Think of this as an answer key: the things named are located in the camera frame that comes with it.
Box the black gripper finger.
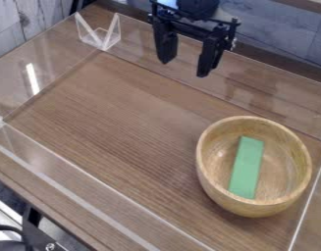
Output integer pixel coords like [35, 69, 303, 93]
[153, 17, 178, 64]
[197, 36, 225, 77]

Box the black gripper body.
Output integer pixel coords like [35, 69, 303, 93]
[150, 0, 241, 50]

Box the green rectangular stick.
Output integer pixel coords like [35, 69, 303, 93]
[228, 136, 266, 199]

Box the wooden bowl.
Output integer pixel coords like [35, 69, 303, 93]
[196, 116, 314, 218]

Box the clear acrylic table barrier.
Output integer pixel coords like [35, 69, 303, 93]
[0, 120, 215, 251]

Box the clear acrylic corner bracket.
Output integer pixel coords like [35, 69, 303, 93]
[75, 13, 121, 51]

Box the black table frame bracket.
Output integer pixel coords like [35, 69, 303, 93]
[23, 206, 67, 251]

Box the black cable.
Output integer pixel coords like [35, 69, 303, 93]
[0, 225, 26, 239]

